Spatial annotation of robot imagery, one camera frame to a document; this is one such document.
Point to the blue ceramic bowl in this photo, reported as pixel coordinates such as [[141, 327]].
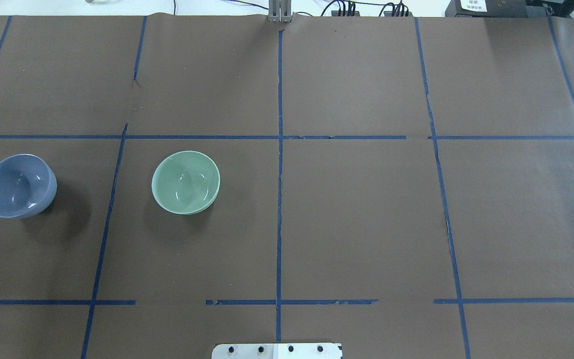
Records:
[[28, 186]]

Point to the black computer box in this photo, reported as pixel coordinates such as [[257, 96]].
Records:
[[496, 9]]

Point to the green ceramic bowl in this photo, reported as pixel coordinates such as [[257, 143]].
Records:
[[186, 182]]

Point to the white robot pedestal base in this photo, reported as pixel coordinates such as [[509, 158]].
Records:
[[278, 351]]

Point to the aluminium frame post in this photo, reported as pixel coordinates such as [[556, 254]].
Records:
[[280, 11]]

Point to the black usb hub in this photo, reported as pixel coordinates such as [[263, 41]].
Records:
[[345, 9], [397, 9]]

